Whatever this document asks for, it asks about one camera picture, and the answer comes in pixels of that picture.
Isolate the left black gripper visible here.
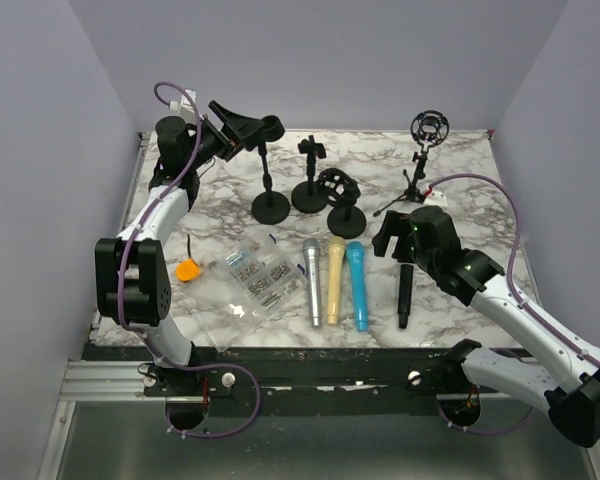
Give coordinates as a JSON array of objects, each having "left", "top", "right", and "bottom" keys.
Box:
[{"left": 185, "top": 102, "right": 262, "bottom": 171}]

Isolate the blue microphone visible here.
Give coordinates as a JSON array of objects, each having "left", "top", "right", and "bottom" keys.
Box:
[{"left": 346, "top": 241, "right": 368, "bottom": 332}]

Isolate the black microphone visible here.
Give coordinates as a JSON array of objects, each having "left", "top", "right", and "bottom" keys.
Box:
[{"left": 397, "top": 264, "right": 414, "bottom": 330}]

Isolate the black shock-mount mic stand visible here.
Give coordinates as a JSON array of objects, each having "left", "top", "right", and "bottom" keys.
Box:
[{"left": 316, "top": 168, "right": 367, "bottom": 240}]

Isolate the cream microphone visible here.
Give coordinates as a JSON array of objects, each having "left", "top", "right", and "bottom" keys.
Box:
[{"left": 326, "top": 236, "right": 346, "bottom": 325}]

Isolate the black round-base mic stand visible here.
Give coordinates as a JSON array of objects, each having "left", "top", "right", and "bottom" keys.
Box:
[{"left": 251, "top": 115, "right": 290, "bottom": 225}]

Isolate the silver microphone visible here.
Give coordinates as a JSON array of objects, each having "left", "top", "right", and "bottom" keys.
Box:
[{"left": 302, "top": 238, "right": 322, "bottom": 328}]

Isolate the black round-base stand with clip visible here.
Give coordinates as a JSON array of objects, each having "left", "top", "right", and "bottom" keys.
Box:
[{"left": 291, "top": 135, "right": 327, "bottom": 214}]

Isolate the black tripod shock-mount stand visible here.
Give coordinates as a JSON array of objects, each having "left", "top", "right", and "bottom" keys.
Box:
[{"left": 373, "top": 110, "right": 449, "bottom": 217}]

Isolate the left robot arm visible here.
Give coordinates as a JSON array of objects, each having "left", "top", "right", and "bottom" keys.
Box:
[{"left": 95, "top": 101, "right": 284, "bottom": 395}]

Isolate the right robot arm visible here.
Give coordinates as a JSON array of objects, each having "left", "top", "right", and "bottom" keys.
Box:
[{"left": 372, "top": 206, "right": 600, "bottom": 448}]

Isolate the orange plastic piece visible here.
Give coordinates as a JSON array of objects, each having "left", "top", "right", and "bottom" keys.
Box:
[{"left": 175, "top": 258, "right": 201, "bottom": 283}]

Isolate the clear plastic screw box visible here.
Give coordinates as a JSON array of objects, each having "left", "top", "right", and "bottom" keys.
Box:
[{"left": 188, "top": 231, "right": 306, "bottom": 352}]

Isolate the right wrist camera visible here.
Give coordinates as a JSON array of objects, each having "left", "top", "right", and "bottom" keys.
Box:
[{"left": 422, "top": 186, "right": 448, "bottom": 209}]

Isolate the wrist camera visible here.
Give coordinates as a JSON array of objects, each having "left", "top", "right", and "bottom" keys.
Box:
[
  {"left": 422, "top": 186, "right": 448, "bottom": 209},
  {"left": 168, "top": 90, "right": 196, "bottom": 124}
]

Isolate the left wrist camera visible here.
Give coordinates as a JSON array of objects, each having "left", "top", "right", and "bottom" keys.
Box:
[{"left": 168, "top": 90, "right": 196, "bottom": 124}]

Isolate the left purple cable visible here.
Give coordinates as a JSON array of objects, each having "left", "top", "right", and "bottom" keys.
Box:
[{"left": 117, "top": 80, "right": 261, "bottom": 441}]

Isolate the purple cable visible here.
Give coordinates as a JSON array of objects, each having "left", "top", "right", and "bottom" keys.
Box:
[
  {"left": 427, "top": 173, "right": 600, "bottom": 436},
  {"left": 117, "top": 80, "right": 261, "bottom": 441}
]

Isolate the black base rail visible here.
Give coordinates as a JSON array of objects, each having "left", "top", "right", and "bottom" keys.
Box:
[{"left": 79, "top": 342, "right": 501, "bottom": 419}]

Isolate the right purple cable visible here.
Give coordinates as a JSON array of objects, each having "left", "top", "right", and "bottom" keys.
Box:
[{"left": 427, "top": 173, "right": 600, "bottom": 436}]

